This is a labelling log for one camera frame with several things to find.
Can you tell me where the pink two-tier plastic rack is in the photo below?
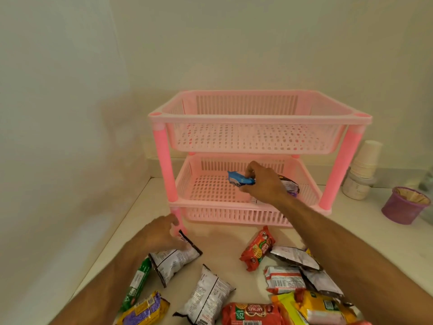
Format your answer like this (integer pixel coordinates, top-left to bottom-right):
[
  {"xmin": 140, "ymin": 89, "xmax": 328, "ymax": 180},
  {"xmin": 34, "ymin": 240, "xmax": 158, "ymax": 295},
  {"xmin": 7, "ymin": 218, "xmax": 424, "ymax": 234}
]
[{"xmin": 148, "ymin": 90, "xmax": 373, "ymax": 234}]

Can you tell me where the blue snack packet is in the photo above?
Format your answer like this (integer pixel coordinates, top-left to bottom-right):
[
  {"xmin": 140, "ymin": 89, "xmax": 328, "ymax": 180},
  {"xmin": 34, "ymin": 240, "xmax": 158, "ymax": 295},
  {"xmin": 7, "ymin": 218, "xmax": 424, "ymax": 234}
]
[{"xmin": 227, "ymin": 171, "xmax": 256, "ymax": 187}]

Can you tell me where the purple cup with wooden stirrers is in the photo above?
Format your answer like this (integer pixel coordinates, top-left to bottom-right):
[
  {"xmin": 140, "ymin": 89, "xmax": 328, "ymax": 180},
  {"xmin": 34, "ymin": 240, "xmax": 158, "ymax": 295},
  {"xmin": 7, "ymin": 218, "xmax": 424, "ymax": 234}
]
[{"xmin": 381, "ymin": 186, "xmax": 432, "ymax": 225}]

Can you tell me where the stack of paper cups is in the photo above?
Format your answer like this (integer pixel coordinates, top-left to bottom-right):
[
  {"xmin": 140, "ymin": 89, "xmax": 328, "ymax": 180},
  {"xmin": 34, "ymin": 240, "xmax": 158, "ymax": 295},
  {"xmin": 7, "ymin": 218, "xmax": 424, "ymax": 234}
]
[{"xmin": 350, "ymin": 140, "xmax": 383, "ymax": 180}]

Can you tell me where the person's right forearm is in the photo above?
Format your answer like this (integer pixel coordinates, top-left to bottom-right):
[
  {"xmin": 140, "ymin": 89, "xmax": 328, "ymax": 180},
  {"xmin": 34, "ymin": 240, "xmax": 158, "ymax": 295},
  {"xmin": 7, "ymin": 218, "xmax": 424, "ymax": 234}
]
[{"xmin": 277, "ymin": 194, "xmax": 433, "ymax": 325}]

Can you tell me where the purple silver snack packet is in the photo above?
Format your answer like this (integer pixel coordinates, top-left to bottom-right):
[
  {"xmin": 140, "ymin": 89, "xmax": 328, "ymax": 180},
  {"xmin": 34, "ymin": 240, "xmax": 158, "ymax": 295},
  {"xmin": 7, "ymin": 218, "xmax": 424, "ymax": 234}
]
[{"xmin": 278, "ymin": 175, "xmax": 300, "ymax": 197}]

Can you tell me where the white plastic jar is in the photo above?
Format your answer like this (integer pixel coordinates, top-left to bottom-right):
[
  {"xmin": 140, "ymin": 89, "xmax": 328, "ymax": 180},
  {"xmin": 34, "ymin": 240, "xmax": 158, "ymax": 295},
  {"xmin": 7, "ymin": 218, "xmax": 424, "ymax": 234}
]
[{"xmin": 342, "ymin": 170, "xmax": 376, "ymax": 201}]

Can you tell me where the silver brown snack packet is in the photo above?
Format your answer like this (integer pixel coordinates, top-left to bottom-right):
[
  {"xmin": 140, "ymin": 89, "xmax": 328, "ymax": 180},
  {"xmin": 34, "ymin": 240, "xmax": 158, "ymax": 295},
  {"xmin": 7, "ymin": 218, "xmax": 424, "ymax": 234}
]
[
  {"xmin": 300, "ymin": 268, "xmax": 346, "ymax": 300},
  {"xmin": 269, "ymin": 246, "xmax": 322, "ymax": 271}
]

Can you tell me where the person's left forearm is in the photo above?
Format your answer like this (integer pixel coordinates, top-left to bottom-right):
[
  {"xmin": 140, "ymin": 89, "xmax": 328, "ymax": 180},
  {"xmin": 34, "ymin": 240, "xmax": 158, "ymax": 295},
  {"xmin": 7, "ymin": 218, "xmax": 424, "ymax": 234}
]
[{"xmin": 48, "ymin": 241, "xmax": 159, "ymax": 325}]

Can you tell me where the person's left hand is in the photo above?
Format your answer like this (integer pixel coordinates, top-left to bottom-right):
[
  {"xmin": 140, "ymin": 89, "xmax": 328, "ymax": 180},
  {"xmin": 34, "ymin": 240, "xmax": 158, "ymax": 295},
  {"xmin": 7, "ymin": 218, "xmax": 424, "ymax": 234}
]
[{"xmin": 140, "ymin": 213, "xmax": 191, "ymax": 255}]

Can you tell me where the white red biscuit packet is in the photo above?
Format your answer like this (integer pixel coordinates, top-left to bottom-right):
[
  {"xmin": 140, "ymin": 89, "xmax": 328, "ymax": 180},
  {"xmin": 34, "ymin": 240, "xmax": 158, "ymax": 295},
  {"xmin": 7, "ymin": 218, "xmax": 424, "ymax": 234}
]
[{"xmin": 263, "ymin": 265, "xmax": 307, "ymax": 295}]

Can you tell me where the purple yellow snack packet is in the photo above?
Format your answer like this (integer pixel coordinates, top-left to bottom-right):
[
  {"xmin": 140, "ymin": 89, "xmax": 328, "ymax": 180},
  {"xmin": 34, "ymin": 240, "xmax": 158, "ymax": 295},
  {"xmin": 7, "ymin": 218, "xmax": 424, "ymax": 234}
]
[{"xmin": 115, "ymin": 291, "xmax": 170, "ymax": 325}]

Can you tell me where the white black-edged snack packet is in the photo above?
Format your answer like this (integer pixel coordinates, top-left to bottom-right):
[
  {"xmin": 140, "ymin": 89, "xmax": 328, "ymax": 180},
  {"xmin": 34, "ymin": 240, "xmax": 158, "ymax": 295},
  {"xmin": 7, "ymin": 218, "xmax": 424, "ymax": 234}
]
[
  {"xmin": 148, "ymin": 230, "xmax": 203, "ymax": 288},
  {"xmin": 173, "ymin": 264, "xmax": 236, "ymax": 325}
]

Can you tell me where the green biscuit packet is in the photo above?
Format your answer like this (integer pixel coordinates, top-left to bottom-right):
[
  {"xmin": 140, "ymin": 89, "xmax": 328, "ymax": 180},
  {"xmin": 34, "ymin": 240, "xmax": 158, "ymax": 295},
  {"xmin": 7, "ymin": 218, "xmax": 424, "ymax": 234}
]
[{"xmin": 120, "ymin": 257, "xmax": 153, "ymax": 312}]

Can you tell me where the person's right hand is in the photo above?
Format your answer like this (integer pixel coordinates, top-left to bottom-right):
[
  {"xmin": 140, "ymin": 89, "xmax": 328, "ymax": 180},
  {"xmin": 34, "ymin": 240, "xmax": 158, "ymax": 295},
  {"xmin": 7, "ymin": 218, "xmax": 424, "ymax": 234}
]
[{"xmin": 238, "ymin": 161, "xmax": 289, "ymax": 205}]

